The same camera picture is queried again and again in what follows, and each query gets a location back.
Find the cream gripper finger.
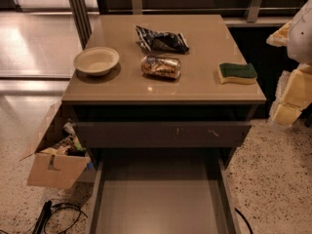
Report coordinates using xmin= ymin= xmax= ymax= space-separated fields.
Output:
xmin=269 ymin=64 xmax=312 ymax=126
xmin=266 ymin=22 xmax=291 ymax=47

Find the open middle drawer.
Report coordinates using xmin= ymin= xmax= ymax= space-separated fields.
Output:
xmin=86 ymin=148 xmax=241 ymax=234

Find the green and yellow sponge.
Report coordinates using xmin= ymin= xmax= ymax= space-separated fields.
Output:
xmin=218 ymin=62 xmax=257 ymax=85

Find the orange soda can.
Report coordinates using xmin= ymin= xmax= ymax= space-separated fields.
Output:
xmin=140 ymin=56 xmax=180 ymax=79

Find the closed top drawer front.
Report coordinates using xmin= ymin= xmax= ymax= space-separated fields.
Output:
xmin=75 ymin=121 xmax=251 ymax=148

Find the trash inside cardboard box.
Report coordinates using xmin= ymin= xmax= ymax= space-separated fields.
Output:
xmin=41 ymin=121 xmax=87 ymax=157

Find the open cardboard box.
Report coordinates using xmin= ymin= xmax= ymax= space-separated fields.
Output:
xmin=20 ymin=101 xmax=95 ymax=189

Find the black power adapter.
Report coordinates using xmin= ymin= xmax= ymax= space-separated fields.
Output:
xmin=32 ymin=201 xmax=52 ymax=234

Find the crumpled blue chip bag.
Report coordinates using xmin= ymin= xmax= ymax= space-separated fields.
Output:
xmin=136 ymin=25 xmax=189 ymax=54

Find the black cable right of drawer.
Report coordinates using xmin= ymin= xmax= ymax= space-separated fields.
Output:
xmin=234 ymin=207 xmax=254 ymax=234

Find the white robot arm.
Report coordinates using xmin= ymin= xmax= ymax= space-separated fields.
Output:
xmin=266 ymin=0 xmax=312 ymax=126

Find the black cable on floor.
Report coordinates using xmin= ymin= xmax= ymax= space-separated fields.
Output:
xmin=0 ymin=201 xmax=89 ymax=234

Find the white paper bowl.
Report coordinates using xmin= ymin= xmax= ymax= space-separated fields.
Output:
xmin=73 ymin=47 xmax=119 ymax=76

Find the tan drawer cabinet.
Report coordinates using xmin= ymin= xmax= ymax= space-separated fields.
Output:
xmin=60 ymin=14 xmax=267 ymax=234

